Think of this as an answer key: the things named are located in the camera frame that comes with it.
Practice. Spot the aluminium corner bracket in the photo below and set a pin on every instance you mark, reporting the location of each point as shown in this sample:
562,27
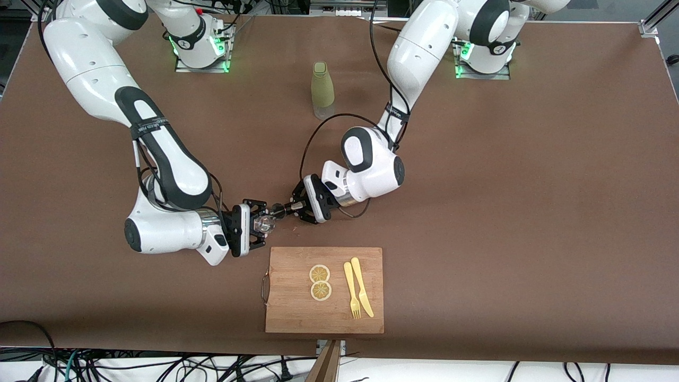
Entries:
650,29

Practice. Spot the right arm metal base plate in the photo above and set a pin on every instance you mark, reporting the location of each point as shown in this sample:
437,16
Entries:
201,69

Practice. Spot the steel jigger measuring cup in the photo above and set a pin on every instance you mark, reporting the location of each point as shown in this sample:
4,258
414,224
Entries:
280,210

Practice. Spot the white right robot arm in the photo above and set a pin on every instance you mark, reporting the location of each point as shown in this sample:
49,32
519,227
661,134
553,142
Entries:
90,63

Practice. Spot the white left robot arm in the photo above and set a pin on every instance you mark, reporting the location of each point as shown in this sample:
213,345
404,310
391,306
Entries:
419,53

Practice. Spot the clear glass beaker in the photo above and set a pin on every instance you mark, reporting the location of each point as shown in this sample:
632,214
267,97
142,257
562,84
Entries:
263,225

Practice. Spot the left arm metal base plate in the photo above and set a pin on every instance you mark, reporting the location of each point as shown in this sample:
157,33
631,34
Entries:
482,76

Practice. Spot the lemon slice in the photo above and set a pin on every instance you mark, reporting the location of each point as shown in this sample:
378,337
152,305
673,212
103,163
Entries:
321,291
319,274

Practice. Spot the wooden cutting board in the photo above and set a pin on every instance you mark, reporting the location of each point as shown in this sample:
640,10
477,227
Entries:
286,307

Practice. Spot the brown table cover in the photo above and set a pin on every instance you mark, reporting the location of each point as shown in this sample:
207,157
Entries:
477,212

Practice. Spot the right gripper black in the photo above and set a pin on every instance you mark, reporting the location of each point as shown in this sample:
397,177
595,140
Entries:
232,220

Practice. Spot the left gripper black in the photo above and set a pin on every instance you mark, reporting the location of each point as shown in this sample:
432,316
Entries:
309,198

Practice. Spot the yellow plastic knife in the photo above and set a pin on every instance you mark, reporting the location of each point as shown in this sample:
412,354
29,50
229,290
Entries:
359,281

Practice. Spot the grey metal bracket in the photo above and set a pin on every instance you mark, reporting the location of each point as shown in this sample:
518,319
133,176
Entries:
320,347

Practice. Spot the green sleeved glass bottle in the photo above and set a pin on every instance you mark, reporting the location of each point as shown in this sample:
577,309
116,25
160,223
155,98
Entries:
322,85

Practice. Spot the wooden post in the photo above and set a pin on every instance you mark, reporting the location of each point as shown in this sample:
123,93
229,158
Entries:
326,366

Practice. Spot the yellow plastic fork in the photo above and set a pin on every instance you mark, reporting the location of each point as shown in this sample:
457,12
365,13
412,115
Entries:
349,281

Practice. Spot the grey metal equipment box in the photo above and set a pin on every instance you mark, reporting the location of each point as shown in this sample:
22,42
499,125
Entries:
347,5

